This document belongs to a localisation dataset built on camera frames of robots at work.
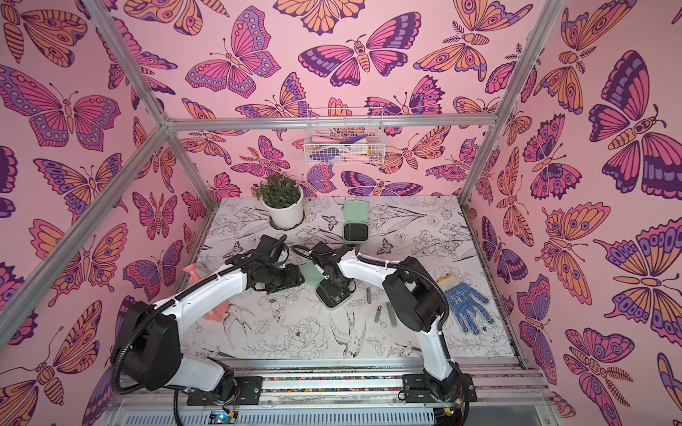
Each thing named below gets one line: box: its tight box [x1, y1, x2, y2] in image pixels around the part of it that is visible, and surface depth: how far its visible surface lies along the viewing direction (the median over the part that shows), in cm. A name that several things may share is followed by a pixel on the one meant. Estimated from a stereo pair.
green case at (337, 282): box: [310, 246, 357, 308], surface depth 79 cm
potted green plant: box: [253, 173, 306, 231], surface depth 103 cm
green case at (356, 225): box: [342, 199, 370, 245], surface depth 115 cm
